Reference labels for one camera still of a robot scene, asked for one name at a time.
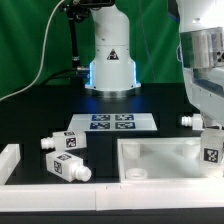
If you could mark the black camera stand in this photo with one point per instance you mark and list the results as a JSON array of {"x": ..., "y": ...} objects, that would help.
[{"x": 75, "y": 14}]

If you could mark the white marker sheet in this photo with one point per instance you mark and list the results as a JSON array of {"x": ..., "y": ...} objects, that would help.
[{"x": 113, "y": 122}]

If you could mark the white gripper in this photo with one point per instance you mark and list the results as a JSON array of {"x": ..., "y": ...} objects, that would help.
[{"x": 207, "y": 94}]

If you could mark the white U-shaped fence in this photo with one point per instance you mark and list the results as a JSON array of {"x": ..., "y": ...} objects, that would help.
[{"x": 155, "y": 194}]

